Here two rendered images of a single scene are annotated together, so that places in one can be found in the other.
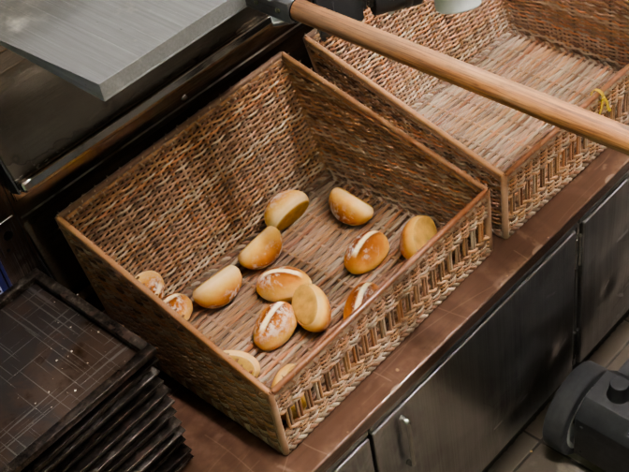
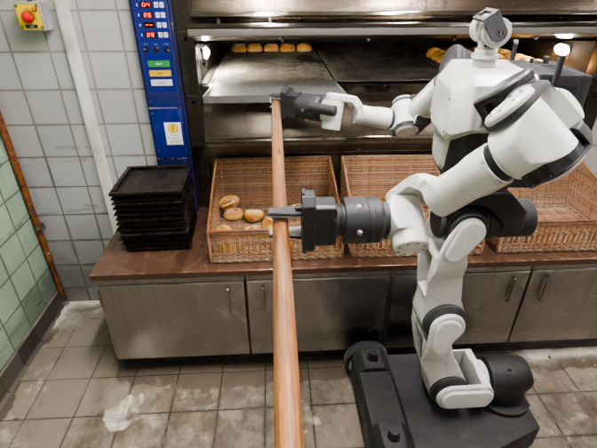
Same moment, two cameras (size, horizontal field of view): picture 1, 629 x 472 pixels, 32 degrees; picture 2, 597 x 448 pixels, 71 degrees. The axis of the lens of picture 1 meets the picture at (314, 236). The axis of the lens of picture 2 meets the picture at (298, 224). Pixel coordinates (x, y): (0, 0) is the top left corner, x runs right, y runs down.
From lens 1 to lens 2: 107 cm
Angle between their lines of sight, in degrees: 31
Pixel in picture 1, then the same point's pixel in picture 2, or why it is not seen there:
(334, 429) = (230, 267)
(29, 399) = (145, 186)
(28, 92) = (224, 115)
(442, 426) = not seen: hidden behind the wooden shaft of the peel
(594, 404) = (361, 354)
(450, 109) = not seen: hidden behind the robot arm
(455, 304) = (309, 262)
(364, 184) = not seen: hidden behind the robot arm
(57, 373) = (158, 185)
